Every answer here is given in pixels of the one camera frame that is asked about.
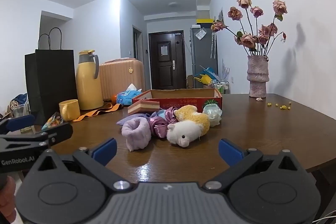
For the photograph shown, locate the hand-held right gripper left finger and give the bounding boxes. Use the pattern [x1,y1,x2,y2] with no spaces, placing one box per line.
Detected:
[34,138,132,192]

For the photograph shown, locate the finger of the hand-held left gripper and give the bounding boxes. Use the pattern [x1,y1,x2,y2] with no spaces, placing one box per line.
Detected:
[0,115,35,134]
[34,122,74,147]

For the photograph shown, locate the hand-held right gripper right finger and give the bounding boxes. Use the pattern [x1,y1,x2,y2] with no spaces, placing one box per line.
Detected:
[203,138,306,192]

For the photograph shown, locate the lavender plush headband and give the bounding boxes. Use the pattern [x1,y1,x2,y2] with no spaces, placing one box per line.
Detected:
[116,117,152,152]

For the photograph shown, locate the clear squishy ball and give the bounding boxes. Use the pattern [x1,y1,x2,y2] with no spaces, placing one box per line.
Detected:
[202,103,223,127]

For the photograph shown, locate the yellow and white plush toy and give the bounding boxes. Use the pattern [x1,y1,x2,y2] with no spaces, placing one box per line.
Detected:
[166,105,211,148]

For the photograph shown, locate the layered cake sponge toy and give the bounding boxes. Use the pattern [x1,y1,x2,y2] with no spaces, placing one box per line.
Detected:
[127,99,160,117]

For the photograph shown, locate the purple satin scrunchie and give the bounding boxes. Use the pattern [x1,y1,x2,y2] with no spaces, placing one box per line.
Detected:
[148,106,179,139]

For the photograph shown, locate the red cardboard box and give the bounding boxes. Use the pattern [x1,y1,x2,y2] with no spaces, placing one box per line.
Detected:
[132,88,223,113]

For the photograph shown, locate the person's left hand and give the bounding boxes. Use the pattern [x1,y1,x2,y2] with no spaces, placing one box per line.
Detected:
[0,176,17,224]

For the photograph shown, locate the glass cup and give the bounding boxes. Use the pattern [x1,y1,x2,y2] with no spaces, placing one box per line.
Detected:
[12,103,31,133]

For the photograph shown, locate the colourful snack packet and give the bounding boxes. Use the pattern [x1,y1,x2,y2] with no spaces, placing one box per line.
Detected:
[41,112,65,131]

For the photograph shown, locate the yellow mug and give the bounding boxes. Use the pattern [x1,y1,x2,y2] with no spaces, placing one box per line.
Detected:
[58,99,81,122]

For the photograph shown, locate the black paper bag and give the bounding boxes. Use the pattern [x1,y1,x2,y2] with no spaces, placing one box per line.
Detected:
[25,27,78,126]

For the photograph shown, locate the yellow thermos jug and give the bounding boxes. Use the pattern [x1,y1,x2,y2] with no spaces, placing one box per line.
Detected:
[75,50,104,111]

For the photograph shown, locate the blue tissue pack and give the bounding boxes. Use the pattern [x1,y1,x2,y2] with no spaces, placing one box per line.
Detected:
[116,83,143,105]

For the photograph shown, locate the scattered yellow bits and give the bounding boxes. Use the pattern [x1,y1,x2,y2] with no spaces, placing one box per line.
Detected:
[267,101,293,110]

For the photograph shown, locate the pile of colourful clutter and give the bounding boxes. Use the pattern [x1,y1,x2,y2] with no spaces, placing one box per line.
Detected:
[194,65,230,95]

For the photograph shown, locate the peach hard-shell suitcase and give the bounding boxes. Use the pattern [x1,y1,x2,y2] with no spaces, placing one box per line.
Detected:
[98,57,146,102]

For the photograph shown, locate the pink ceramic vase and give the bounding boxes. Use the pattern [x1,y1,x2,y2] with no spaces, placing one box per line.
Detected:
[246,55,270,98]

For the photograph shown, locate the grey refrigerator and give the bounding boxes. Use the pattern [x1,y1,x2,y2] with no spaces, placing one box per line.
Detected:
[189,27,218,89]

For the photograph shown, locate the dark brown entrance door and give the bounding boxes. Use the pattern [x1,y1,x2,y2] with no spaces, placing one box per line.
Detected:
[148,31,186,90]

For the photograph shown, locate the hanging striped ribbon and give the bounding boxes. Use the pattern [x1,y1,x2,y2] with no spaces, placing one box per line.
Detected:
[210,31,217,59]

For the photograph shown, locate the dried pink roses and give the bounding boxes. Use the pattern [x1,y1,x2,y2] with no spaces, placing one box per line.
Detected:
[210,0,289,57]

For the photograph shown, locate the interior side door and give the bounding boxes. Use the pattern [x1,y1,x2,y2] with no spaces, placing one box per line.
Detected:
[132,26,144,62]

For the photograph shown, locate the orange strap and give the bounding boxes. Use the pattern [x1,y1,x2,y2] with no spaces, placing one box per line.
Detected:
[72,102,124,122]

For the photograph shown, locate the white cable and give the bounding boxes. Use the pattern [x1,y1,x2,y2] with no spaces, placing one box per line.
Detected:
[312,215,336,223]

